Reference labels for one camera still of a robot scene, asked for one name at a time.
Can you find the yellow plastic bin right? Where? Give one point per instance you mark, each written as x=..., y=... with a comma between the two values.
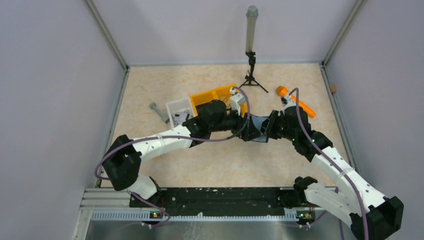
x=223, y=94

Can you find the grey plastic bolt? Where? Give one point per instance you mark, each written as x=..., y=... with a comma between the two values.
x=164, y=116

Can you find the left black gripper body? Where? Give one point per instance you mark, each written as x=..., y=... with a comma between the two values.
x=242, y=132

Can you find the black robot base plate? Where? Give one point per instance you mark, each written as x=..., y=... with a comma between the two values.
x=232, y=202

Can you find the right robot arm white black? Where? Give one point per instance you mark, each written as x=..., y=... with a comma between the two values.
x=369, y=213

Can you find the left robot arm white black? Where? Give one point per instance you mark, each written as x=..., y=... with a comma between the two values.
x=125, y=156

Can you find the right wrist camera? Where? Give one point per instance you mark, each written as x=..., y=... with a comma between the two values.
x=287, y=102

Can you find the black tripod stand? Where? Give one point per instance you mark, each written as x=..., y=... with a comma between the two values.
x=249, y=78

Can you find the white plastic bin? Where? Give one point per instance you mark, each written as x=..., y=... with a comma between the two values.
x=179, y=111

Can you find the grey microphone on stand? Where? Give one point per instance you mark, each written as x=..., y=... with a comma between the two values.
x=251, y=16

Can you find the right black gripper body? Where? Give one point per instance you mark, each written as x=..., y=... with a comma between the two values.
x=276, y=127

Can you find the blue leather card holder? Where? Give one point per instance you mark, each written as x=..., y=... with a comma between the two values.
x=258, y=127

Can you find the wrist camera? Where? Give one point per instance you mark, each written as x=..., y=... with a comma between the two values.
x=236, y=100
x=287, y=102

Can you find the yellow plastic bin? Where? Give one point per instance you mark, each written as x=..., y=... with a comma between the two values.
x=202, y=98
x=223, y=94

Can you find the yellow plastic bin left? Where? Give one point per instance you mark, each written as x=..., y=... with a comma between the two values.
x=202, y=98

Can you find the small wooden piece on rail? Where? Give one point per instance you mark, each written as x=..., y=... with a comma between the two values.
x=332, y=88

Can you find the white cable duct strip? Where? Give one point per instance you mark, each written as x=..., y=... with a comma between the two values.
x=148, y=216

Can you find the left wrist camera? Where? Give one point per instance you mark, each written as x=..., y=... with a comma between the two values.
x=236, y=100

